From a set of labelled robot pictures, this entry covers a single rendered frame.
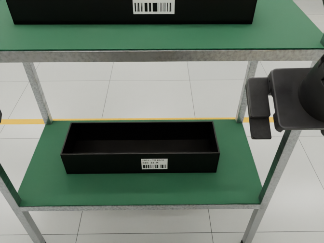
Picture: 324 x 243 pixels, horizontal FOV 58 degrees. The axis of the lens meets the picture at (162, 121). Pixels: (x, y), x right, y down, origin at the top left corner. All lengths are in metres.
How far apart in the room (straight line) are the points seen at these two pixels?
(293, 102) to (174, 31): 0.44
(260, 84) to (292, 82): 0.03
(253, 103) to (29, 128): 1.76
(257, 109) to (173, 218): 1.15
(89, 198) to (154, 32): 0.65
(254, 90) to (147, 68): 2.05
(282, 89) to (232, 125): 1.05
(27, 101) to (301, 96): 2.03
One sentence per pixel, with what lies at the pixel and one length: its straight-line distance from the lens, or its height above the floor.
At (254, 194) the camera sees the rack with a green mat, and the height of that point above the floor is 0.35.
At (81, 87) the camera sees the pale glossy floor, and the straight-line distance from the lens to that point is 2.21.
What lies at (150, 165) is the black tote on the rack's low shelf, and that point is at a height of 0.40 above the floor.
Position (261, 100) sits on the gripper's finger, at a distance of 0.33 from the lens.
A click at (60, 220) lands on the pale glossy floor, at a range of 1.51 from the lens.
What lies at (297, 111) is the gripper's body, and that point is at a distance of 0.31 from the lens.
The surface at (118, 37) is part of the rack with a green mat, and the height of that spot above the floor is 0.95.
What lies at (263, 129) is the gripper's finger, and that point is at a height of 1.04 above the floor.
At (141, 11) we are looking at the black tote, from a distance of 0.73.
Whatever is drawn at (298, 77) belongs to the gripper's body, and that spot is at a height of 1.09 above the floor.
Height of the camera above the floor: 1.25
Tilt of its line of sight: 42 degrees down
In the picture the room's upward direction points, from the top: straight up
